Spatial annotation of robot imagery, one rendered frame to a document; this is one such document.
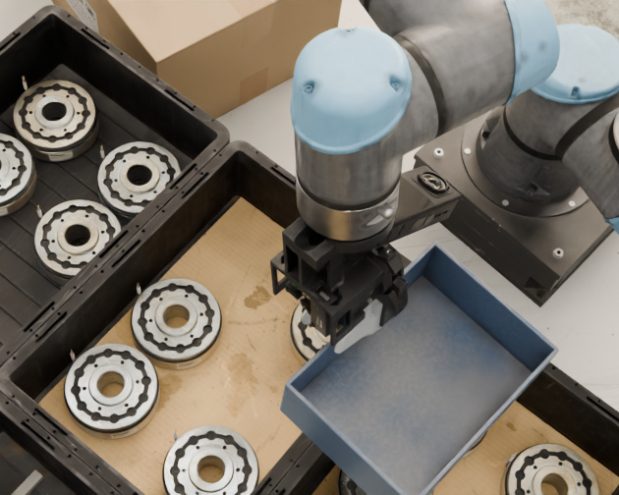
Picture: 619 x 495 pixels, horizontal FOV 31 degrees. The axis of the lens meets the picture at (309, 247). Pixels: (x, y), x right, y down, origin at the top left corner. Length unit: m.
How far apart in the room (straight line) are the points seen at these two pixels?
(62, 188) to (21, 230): 0.07
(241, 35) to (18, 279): 0.43
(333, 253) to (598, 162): 0.54
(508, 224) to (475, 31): 0.72
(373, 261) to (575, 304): 0.70
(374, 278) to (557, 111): 0.51
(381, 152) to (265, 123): 0.88
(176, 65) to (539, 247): 0.52
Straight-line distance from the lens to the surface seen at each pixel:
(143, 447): 1.25
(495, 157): 1.44
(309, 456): 1.15
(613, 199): 1.29
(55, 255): 1.32
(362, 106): 0.68
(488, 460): 1.28
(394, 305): 0.90
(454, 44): 0.74
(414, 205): 0.88
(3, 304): 1.33
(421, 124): 0.73
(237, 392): 1.27
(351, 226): 0.78
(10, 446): 1.27
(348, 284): 0.86
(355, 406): 1.02
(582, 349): 1.51
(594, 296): 1.55
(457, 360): 1.05
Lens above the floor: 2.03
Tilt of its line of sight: 62 degrees down
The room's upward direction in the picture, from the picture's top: 10 degrees clockwise
